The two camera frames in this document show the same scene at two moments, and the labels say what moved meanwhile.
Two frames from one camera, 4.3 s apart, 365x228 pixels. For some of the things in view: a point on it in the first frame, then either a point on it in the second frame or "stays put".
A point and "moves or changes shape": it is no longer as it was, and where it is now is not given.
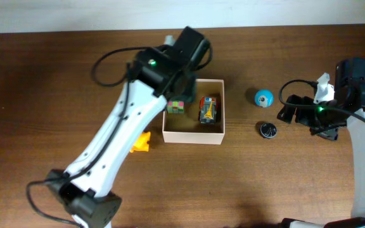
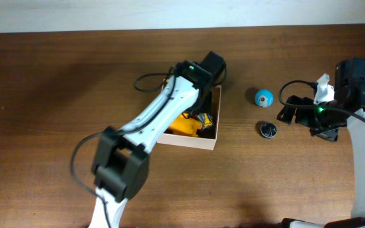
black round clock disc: (268, 130) stays put
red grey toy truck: (208, 110) moves or changes shape
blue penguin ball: (263, 98) stays put
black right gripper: (303, 111) stays put
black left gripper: (186, 89) to (204, 103)
